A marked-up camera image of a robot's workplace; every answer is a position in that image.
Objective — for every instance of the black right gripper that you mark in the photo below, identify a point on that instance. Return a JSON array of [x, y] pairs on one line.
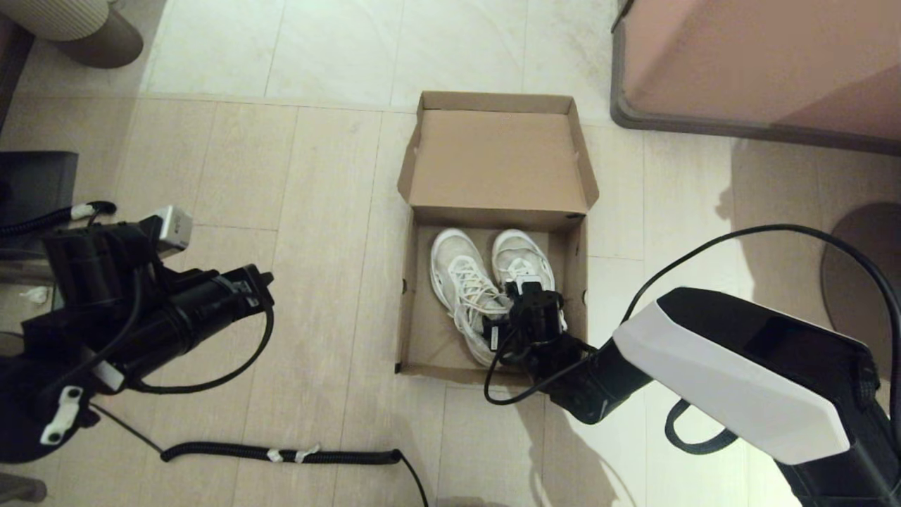
[[535, 317]]

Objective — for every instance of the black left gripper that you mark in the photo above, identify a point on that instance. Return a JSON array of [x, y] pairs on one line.
[[183, 317]]

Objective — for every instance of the white lace-up sneaker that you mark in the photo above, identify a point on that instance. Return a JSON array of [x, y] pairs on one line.
[[517, 250], [454, 260]]

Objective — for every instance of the brown cardboard shoe box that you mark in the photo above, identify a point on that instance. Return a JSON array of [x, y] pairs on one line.
[[493, 162]]

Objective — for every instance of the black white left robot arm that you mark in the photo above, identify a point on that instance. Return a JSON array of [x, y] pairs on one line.
[[84, 267]]

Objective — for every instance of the dark grey square block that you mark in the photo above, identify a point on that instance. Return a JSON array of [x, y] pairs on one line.
[[35, 176]]

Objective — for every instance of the crumpled white paper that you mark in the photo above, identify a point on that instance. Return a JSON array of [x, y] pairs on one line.
[[36, 295]]

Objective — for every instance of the grey-brown furniture foot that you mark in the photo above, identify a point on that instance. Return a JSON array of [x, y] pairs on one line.
[[21, 487]]

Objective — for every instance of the striped beige round pouf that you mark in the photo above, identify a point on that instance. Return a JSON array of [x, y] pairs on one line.
[[63, 17]]

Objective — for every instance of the round brown table base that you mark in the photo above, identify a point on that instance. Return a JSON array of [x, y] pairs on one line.
[[862, 282]]

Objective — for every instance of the pink sofa with grey base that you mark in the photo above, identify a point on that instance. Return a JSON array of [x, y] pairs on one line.
[[760, 56]]

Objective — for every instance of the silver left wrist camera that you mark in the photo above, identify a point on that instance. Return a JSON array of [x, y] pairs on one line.
[[172, 229]]

